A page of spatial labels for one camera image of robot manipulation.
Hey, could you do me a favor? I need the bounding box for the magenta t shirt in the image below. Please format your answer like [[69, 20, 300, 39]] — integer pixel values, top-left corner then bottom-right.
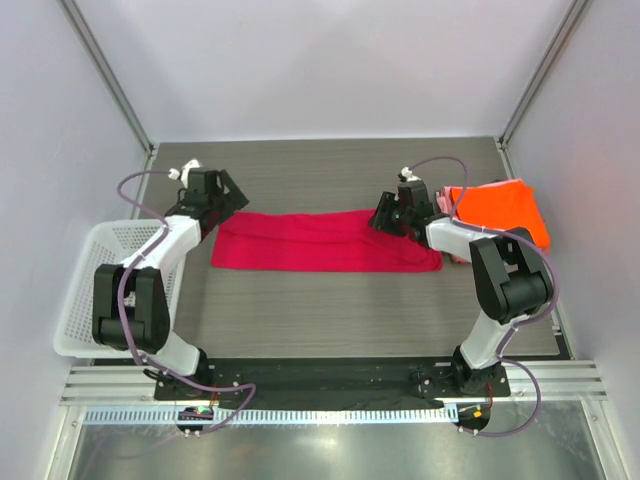
[[211, 210, 443, 273]]

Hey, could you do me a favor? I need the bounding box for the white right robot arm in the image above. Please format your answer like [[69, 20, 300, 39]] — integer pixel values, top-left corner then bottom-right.
[[368, 178, 555, 396]]

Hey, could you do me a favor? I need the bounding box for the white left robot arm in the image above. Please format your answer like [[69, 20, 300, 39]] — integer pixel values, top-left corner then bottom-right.
[[92, 159, 249, 399]]

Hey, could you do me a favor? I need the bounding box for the pink folded t shirt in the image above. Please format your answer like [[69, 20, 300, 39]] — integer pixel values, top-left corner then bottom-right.
[[435, 187, 466, 264]]

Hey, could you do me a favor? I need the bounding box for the orange folded t shirt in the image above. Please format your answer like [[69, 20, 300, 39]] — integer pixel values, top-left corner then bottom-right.
[[441, 179, 551, 250]]

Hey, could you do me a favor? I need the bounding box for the white plastic perforated basket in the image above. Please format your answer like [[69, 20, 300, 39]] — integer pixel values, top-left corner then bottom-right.
[[54, 220, 185, 359]]

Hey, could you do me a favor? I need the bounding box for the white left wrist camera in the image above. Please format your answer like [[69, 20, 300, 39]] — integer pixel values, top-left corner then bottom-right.
[[167, 159, 202, 188]]

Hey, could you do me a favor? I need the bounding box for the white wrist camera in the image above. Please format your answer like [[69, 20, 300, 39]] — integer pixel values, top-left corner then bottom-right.
[[397, 167, 421, 183], [167, 159, 202, 188]]

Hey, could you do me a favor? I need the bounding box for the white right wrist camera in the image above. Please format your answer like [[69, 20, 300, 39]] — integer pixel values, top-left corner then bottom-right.
[[397, 167, 421, 183]]

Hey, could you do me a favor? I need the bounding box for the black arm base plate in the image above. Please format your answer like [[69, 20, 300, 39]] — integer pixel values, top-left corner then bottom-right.
[[152, 355, 511, 412]]

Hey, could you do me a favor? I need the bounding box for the left aluminium frame post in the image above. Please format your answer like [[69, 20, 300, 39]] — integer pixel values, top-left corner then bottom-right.
[[58, 0, 154, 158]]

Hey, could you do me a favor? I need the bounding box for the aluminium frame post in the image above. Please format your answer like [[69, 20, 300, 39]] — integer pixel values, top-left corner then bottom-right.
[[497, 0, 592, 151], [58, 0, 154, 158]]

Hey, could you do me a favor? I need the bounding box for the aluminium extrusion rail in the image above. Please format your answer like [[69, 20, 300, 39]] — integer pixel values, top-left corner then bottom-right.
[[60, 361, 606, 408]]

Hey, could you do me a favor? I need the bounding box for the white slotted cable duct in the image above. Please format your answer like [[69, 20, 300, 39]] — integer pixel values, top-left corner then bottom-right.
[[83, 404, 458, 427]]

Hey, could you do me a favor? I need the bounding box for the right aluminium frame post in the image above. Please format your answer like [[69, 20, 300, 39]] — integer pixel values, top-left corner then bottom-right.
[[497, 0, 592, 151]]

